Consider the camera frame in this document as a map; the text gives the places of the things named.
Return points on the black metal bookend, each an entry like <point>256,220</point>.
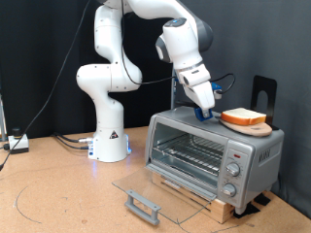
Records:
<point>272,97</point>

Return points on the vertical metal pole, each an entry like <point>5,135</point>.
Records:
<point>173,93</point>

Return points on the metal frame post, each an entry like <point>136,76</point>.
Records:
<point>2,119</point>

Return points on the white bread slice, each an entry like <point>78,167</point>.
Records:
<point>243,115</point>

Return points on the silver oven knob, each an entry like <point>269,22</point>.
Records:
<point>233,169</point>
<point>229,190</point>

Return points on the black foam pad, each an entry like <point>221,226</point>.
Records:
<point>262,199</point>
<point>246,210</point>

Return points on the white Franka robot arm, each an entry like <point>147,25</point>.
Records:
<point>107,123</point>

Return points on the grey backdrop curtain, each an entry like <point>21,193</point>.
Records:
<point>259,39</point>

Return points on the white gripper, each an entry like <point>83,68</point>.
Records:
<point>202,95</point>

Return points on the metal oven rack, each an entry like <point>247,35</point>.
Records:
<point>194,155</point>

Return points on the slatted wooden block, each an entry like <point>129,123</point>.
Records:
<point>225,212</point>

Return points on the white box with black button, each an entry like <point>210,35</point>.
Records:
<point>19,144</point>

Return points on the silver toaster oven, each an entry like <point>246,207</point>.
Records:
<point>269,155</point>

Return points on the small wooden cutting board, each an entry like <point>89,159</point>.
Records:
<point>256,131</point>

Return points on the black backdrop curtain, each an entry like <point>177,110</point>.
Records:
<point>26,64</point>

